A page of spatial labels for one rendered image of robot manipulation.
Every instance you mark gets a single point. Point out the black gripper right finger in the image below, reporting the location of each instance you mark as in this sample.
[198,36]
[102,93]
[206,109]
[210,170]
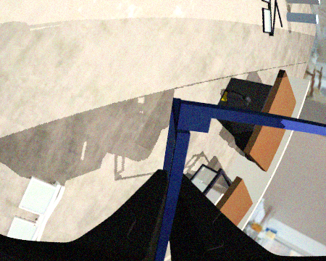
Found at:
[201,232]

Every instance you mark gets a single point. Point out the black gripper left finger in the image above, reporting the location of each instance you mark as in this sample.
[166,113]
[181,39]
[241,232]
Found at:
[130,234]

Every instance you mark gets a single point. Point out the white flat rectangular panel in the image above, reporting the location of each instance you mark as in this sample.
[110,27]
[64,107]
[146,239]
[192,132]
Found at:
[256,180]

